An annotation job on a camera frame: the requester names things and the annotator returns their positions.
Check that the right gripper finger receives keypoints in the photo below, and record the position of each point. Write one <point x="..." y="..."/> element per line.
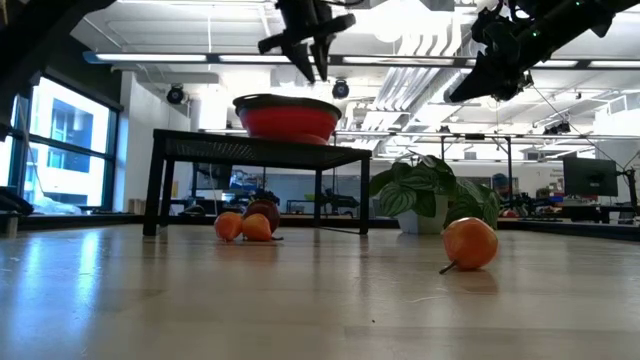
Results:
<point x="475" y="82"/>

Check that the green plant white pot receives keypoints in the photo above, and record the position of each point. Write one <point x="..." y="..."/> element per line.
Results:
<point x="400" y="197"/>

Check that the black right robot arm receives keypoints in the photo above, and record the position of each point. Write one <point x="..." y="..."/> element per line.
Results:
<point x="590" y="12"/>

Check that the small wooden crate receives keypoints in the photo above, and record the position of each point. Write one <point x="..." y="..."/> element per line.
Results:
<point x="137" y="206"/>

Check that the dark red apple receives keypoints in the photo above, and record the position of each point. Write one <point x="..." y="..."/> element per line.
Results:
<point x="267" y="207"/>

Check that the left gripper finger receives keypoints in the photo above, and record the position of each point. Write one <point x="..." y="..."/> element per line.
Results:
<point x="321" y="57"/>
<point x="302" y="62"/>

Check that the large window black frame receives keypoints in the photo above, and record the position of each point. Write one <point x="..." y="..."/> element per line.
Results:
<point x="70" y="165"/>

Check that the long linear ceiling light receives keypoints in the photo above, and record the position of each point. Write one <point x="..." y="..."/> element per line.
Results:
<point x="150" y="57"/>

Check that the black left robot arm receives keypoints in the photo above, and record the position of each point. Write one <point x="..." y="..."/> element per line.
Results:
<point x="35" y="35"/>

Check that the red collapsible colander grey rim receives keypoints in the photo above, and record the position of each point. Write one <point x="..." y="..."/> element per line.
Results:
<point x="287" y="125"/>

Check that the black computer monitor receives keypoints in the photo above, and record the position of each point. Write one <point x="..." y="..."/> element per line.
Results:
<point x="590" y="176"/>

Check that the black perforated metal rack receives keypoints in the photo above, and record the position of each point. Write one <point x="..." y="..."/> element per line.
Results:
<point x="225" y="150"/>

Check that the black metal gantry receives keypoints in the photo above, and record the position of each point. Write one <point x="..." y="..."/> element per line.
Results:
<point x="475" y="136"/>

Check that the silver round ventilation duct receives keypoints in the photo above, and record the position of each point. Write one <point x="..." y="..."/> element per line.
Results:
<point x="450" y="87"/>

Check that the black ceiling spotlight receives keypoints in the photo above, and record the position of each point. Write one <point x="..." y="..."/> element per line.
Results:
<point x="175" y="94"/>
<point x="557" y="129"/>
<point x="340" y="89"/>

